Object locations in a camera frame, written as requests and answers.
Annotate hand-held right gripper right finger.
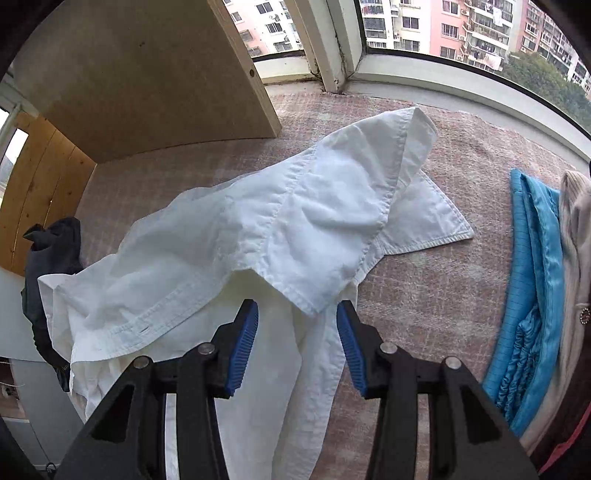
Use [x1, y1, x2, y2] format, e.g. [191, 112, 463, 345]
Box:
[335, 300, 540, 480]

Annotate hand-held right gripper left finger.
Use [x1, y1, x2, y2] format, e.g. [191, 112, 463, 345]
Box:
[54, 299, 260, 480]

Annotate white shirt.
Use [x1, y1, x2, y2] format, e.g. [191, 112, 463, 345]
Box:
[38, 106, 476, 480]

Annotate blue cloth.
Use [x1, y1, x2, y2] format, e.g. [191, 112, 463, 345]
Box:
[480, 168, 566, 437]

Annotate dark grey garment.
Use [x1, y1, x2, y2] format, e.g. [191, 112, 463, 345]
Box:
[21, 217, 86, 393]

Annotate cream cardigan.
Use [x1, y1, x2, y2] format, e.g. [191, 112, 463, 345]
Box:
[519, 170, 591, 455]

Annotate pine wooden panel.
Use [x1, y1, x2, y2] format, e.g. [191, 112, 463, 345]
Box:
[0, 113, 98, 277]

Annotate light wooden board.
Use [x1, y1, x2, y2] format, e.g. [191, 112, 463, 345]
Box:
[9, 0, 283, 163]

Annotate green trees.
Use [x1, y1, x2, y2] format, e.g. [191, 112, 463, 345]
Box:
[501, 50, 591, 100]

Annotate apartment buildings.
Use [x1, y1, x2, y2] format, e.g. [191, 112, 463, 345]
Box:
[224, 0, 591, 100]

